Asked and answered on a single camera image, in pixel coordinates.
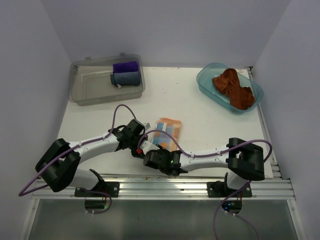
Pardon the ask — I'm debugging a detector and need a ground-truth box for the colourful polka dot towel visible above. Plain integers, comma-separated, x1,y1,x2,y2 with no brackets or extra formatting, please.
152,117,182,152

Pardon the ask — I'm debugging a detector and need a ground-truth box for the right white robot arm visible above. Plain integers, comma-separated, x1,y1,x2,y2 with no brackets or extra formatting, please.
140,138,265,197

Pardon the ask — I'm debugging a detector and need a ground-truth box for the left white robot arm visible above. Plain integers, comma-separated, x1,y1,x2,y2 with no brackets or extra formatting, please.
35,119,146,197

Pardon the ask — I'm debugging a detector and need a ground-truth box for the grey-blue rolled towel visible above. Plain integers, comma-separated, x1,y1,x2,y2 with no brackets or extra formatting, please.
110,71,141,87

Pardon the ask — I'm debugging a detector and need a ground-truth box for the grey transparent plastic bin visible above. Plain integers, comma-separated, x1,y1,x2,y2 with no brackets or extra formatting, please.
69,53,146,106

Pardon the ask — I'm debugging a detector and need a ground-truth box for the purple rolled towel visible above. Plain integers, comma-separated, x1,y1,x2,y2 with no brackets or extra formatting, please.
113,61,139,74

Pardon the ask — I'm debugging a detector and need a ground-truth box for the teal transparent plastic bin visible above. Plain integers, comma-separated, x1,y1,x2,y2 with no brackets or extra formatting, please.
196,62,264,114

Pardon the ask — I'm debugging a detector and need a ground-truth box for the brown crumpled towel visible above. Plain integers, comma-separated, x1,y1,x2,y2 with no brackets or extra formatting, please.
212,68,255,110

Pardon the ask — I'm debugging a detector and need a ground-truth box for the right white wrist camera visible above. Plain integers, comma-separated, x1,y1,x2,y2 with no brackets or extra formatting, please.
136,140,160,156

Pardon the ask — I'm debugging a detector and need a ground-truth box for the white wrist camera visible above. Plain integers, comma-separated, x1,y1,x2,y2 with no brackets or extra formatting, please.
144,122,151,129
136,140,160,156

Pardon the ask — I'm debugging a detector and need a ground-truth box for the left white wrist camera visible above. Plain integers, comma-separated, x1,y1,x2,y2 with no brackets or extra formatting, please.
144,122,151,129

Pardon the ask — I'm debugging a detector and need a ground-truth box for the aluminium mounting rail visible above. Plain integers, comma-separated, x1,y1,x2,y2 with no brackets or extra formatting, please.
32,173,296,201

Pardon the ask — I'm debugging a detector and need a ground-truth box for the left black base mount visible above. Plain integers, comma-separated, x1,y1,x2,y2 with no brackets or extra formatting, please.
74,181,120,198

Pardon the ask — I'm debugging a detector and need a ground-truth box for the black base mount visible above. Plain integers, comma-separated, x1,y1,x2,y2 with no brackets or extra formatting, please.
74,181,120,198
206,180,253,198

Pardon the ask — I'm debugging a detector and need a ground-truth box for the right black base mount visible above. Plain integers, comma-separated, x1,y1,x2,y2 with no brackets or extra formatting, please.
206,180,253,198

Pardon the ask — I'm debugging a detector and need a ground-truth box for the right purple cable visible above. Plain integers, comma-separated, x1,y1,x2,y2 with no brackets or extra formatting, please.
136,129,274,240

